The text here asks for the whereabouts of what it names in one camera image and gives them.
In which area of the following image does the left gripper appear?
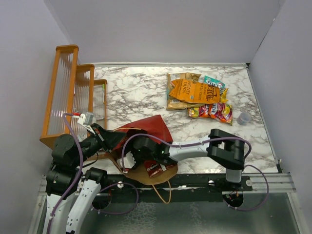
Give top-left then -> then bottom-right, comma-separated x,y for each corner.
73,122 -> 127,166

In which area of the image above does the red Doritos chips bag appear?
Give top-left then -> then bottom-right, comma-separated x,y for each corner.
144,160 -> 163,178

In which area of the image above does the red paper bag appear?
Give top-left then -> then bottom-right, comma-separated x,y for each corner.
107,114 -> 178,204

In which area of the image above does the gold chips bag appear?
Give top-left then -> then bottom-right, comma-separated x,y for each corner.
166,72 -> 205,110

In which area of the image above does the orange Kettle honey dijon bag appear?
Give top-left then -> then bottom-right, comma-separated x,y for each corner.
169,79 -> 220,104

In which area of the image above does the red Fox's fruit candy bag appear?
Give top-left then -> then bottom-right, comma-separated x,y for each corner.
187,103 -> 233,125

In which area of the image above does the yellow M&M's packet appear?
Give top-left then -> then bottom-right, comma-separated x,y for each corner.
220,88 -> 229,103

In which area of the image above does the teal Fox's candy bag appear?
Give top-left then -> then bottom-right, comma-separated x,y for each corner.
204,76 -> 226,94

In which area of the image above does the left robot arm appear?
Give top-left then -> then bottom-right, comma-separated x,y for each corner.
43,123 -> 126,234

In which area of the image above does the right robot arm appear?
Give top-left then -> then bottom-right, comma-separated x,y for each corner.
130,129 -> 246,191

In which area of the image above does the red KitKat wrapper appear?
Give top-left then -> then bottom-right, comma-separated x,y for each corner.
160,164 -> 176,171

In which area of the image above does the orange wooden rack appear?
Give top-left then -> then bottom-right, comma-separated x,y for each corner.
39,44 -> 107,149

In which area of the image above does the small clear plastic cup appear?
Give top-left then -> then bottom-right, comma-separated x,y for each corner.
237,112 -> 252,126

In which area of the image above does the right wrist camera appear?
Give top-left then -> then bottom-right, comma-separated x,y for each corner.
117,152 -> 136,173

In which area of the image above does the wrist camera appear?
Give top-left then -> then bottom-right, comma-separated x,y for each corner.
117,152 -> 136,173
73,112 -> 95,134

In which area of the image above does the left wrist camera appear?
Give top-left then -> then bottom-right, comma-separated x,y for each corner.
73,112 -> 95,134

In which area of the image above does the black mounting rail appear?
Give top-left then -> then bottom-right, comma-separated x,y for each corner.
93,174 -> 253,208

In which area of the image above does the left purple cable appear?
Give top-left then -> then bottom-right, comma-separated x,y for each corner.
46,112 -> 139,234

